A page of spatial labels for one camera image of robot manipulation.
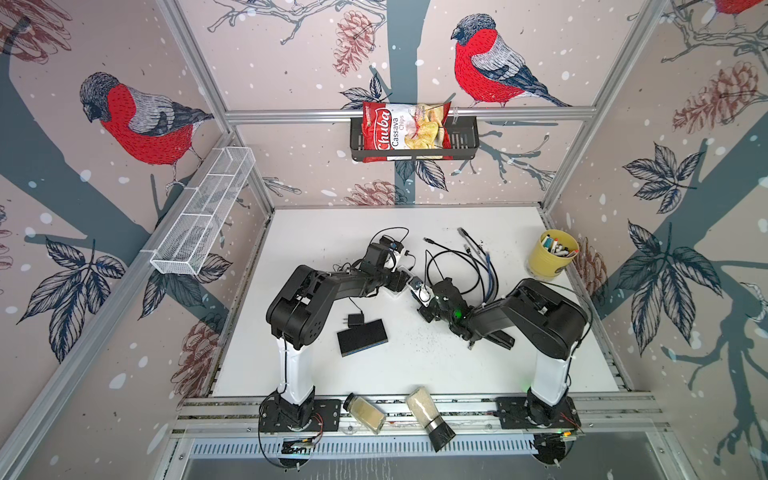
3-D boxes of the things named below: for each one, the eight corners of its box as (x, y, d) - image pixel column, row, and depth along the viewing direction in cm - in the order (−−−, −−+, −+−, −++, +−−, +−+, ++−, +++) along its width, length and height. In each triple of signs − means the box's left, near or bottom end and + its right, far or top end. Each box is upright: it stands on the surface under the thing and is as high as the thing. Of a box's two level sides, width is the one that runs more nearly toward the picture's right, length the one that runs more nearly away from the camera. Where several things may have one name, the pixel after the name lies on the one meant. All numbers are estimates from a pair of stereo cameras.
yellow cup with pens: (532, 284, 100) (550, 259, 88) (522, 256, 108) (537, 229, 96) (563, 284, 100) (585, 259, 88) (551, 256, 108) (570, 229, 96)
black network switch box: (342, 358, 85) (341, 354, 83) (337, 336, 89) (336, 332, 87) (388, 342, 88) (387, 338, 86) (381, 322, 92) (380, 317, 90)
